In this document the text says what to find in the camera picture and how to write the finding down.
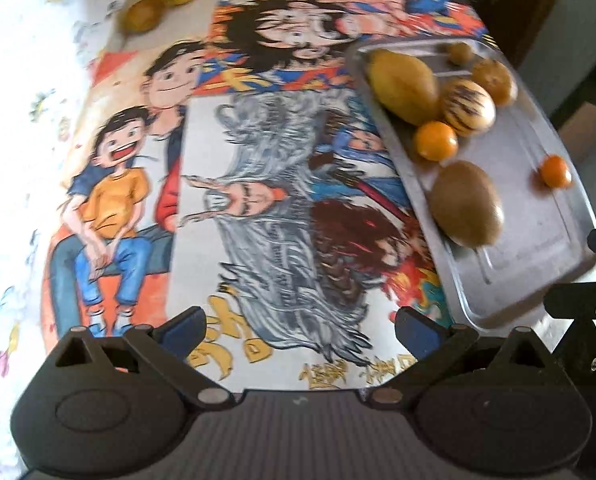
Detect brown-green mango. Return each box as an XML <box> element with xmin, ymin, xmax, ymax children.
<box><xmin>121</xmin><ymin>0</ymin><xmax>167</xmax><ymax>35</ymax></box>

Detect stainless steel tray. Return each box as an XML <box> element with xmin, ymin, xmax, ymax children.
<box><xmin>346</xmin><ymin>37</ymin><xmax>596</xmax><ymax>335</ymax></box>

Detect orange mandarin right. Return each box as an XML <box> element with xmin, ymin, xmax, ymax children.
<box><xmin>539</xmin><ymin>155</ymin><xmax>572</xmax><ymax>188</ymax></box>

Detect orange mandarin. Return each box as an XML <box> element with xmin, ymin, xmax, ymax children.
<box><xmin>413</xmin><ymin>122</ymin><xmax>458</xmax><ymax>162</ymax></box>
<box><xmin>539</xmin><ymin>155</ymin><xmax>572</xmax><ymax>188</ymax></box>

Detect colourful cartoon table mat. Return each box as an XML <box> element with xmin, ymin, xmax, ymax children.
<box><xmin>41</xmin><ymin>0</ymin><xmax>484</xmax><ymax>390</ymax></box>

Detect orange mandarin left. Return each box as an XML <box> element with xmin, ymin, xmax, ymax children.
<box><xmin>413</xmin><ymin>122</ymin><xmax>458</xmax><ymax>162</ymax></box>

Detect striped pepino melon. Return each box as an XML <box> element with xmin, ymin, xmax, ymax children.
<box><xmin>440</xmin><ymin>78</ymin><xmax>496</xmax><ymax>136</ymax></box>

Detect yellow-green mango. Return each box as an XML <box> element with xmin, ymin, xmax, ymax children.
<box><xmin>366</xmin><ymin>49</ymin><xmax>440</xmax><ymax>126</ymax></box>

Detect pale pepino melon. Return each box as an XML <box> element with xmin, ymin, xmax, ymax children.
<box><xmin>472</xmin><ymin>58</ymin><xmax>518</xmax><ymax>107</ymax></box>

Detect small brown round fruit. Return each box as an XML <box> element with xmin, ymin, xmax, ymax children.
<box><xmin>447</xmin><ymin>41</ymin><xmax>475</xmax><ymax>67</ymax></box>

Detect white cartoon print tablecloth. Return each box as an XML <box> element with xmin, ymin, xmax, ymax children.
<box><xmin>0</xmin><ymin>0</ymin><xmax>217</xmax><ymax>479</ymax></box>

